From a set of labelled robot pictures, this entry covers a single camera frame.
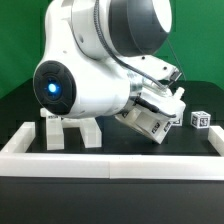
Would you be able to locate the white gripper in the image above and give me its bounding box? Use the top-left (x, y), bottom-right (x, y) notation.
top-left (128, 56), bottom-right (186, 121)

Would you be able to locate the white chair seat part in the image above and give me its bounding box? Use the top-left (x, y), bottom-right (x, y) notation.
top-left (114, 87), bottom-right (186, 145)

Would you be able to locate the white chair back frame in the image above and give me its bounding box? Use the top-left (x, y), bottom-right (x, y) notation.
top-left (40, 108), bottom-right (102, 151)

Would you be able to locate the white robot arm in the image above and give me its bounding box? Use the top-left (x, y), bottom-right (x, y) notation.
top-left (33, 0), bottom-right (185, 121)

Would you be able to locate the white tagged cube left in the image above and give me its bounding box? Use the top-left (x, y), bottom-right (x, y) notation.
top-left (172, 117), bottom-right (183, 126)

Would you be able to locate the white tagged cube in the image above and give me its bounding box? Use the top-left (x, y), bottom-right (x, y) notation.
top-left (172, 117), bottom-right (183, 126)
top-left (190, 111), bottom-right (211, 129)

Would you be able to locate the white tagged cube right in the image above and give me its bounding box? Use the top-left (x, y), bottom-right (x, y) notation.
top-left (190, 111), bottom-right (211, 129)

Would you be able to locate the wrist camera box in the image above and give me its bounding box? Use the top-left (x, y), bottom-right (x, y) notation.
top-left (158, 65), bottom-right (182, 87)

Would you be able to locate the white U-shaped fence frame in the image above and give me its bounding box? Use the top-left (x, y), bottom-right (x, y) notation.
top-left (0, 122), bottom-right (224, 181)

